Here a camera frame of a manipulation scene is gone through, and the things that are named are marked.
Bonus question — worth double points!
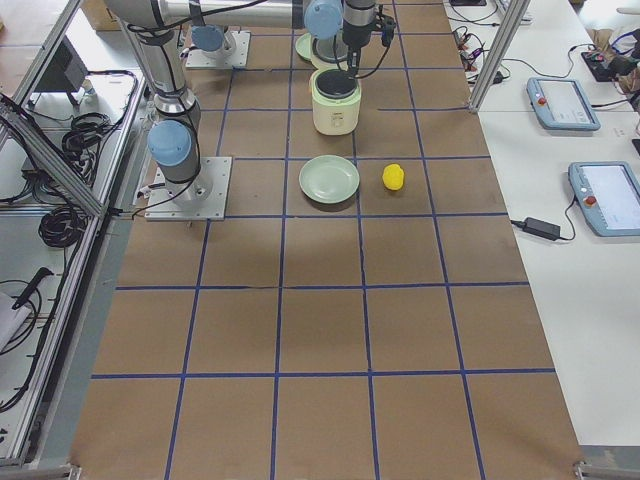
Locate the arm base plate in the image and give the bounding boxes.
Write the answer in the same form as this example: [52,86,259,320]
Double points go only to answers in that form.
[186,30,251,70]
[143,157,232,221]

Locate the green plate near arm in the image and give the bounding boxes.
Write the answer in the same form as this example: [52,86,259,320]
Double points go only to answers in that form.
[299,155,360,204]
[295,33,312,62]

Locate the lower blue teach pendant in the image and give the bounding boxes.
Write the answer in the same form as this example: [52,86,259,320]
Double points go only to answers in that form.
[568,161,639,237]

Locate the coiled black cables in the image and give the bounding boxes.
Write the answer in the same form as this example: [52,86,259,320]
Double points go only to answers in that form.
[38,205,86,250]

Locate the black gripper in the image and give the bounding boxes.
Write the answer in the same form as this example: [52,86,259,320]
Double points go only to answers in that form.
[342,20,373,76]

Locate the black power adapter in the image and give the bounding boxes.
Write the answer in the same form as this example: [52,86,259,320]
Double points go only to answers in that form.
[522,217,561,241]

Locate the white rice cooker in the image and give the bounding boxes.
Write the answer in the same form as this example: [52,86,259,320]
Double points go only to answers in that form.
[308,33,364,137]

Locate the blue teach pendant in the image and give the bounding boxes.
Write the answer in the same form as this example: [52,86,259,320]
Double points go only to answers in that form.
[526,77,601,132]
[568,161,639,237]

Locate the upper blue teach pendant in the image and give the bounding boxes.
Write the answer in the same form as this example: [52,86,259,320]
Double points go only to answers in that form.
[526,77,601,132]

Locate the black box on side shelf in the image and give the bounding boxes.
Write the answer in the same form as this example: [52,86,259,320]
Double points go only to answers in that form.
[35,36,88,107]

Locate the aluminium frame post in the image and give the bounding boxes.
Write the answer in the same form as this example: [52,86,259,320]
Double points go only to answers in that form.
[468,0,529,113]

